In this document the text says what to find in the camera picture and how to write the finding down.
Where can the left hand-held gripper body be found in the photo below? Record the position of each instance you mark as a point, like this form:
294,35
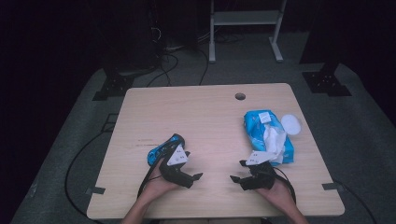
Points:
176,175

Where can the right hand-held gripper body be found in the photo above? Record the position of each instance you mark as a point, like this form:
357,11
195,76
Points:
260,179

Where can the person's left hand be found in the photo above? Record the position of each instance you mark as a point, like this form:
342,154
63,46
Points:
157,186

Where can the person's right hand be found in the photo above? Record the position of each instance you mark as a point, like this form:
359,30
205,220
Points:
278,194

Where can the dark cabinet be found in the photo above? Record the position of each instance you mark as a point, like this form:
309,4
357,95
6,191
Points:
134,34

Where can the white plastic lid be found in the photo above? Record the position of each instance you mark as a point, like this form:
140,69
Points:
291,124

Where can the grey tape piece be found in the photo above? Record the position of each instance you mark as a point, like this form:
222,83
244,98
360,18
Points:
95,190
332,186

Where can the black stand base plate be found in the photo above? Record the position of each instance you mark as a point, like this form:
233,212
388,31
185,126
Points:
327,82
113,87

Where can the white metal stand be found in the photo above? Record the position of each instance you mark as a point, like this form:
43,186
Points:
246,17

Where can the blue wet wipes pack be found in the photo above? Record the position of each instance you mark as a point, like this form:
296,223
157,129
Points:
253,130

